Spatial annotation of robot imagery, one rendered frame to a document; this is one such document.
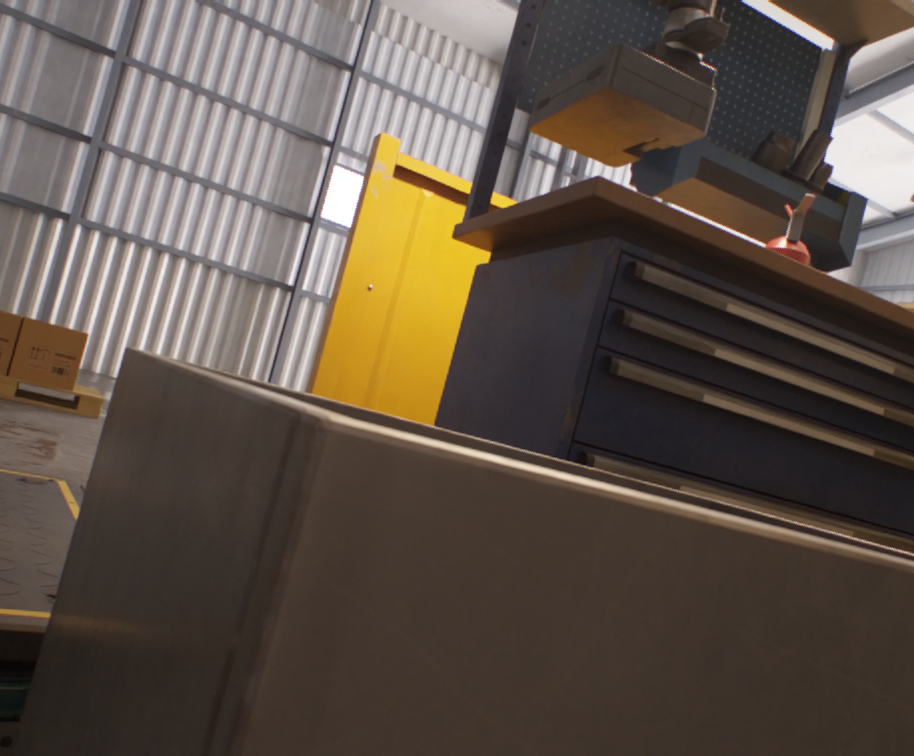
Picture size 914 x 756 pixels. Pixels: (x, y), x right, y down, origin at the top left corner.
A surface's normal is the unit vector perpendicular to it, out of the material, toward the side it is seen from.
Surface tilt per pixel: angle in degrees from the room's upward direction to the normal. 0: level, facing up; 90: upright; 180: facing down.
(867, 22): 180
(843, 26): 180
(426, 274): 90
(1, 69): 90
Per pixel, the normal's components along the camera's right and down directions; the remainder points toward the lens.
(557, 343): -0.89, -0.25
